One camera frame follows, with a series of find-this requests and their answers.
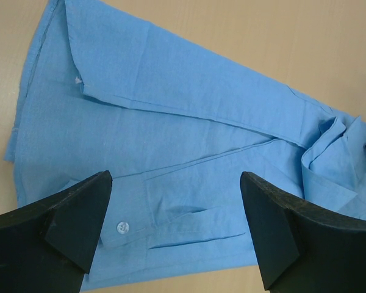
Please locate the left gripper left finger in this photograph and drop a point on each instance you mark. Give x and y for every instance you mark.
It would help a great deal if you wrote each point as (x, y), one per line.
(49, 245)

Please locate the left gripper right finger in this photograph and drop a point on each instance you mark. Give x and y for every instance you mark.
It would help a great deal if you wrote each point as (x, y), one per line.
(302, 247)

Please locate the blue long sleeve shirt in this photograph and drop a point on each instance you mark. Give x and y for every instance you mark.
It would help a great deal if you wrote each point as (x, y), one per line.
(176, 125)

